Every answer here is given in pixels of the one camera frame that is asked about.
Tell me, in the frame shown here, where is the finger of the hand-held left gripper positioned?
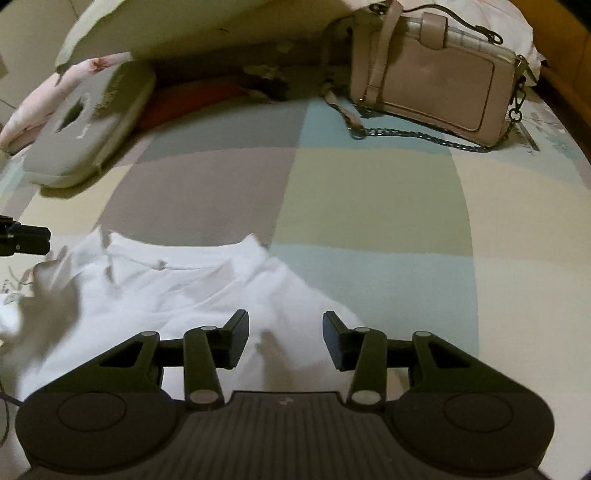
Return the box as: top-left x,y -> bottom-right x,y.
0,215 -> 51,257

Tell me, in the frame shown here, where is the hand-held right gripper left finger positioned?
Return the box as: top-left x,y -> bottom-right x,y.
83,309 -> 251,411

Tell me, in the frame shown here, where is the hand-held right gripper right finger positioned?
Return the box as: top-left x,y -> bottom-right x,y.
322,310 -> 485,411

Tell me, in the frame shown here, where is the white printed t-shirt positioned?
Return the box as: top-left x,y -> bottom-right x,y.
0,228 -> 370,402

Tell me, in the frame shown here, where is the grey pillow with hole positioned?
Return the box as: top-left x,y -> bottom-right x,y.
23,60 -> 158,190

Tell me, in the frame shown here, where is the red cloth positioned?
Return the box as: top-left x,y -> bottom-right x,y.
136,83 -> 250,132

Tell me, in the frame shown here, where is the pale green pillow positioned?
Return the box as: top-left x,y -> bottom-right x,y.
54,0 -> 370,75

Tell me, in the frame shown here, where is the dark patterned cloth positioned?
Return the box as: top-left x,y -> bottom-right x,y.
242,64 -> 296,102

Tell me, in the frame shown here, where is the wooden headboard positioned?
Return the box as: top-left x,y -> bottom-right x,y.
531,0 -> 591,158

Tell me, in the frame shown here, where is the pink handbag with chain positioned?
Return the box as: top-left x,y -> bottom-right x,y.
321,0 -> 532,154

